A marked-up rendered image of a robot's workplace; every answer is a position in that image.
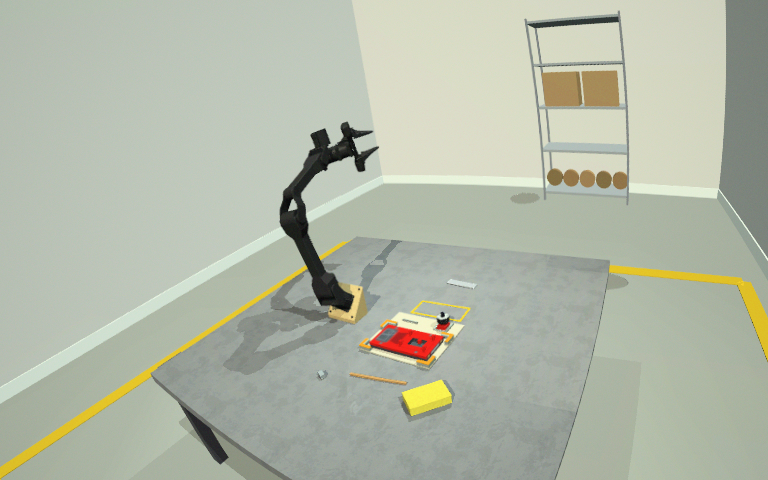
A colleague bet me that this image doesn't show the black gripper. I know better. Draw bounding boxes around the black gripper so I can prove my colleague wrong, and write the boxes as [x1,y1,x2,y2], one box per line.
[332,121,379,172]

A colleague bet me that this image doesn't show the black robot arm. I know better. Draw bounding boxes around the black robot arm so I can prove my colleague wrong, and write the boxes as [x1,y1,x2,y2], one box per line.
[279,128,354,312]

